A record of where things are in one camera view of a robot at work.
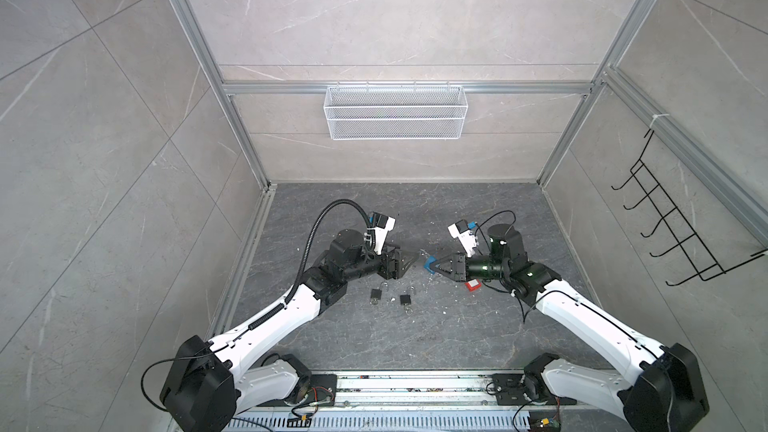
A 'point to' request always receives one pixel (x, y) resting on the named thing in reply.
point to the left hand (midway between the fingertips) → (409, 246)
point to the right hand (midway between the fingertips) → (432, 265)
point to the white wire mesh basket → (395, 113)
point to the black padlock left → (376, 294)
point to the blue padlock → (428, 261)
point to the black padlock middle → (405, 299)
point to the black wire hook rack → (682, 237)
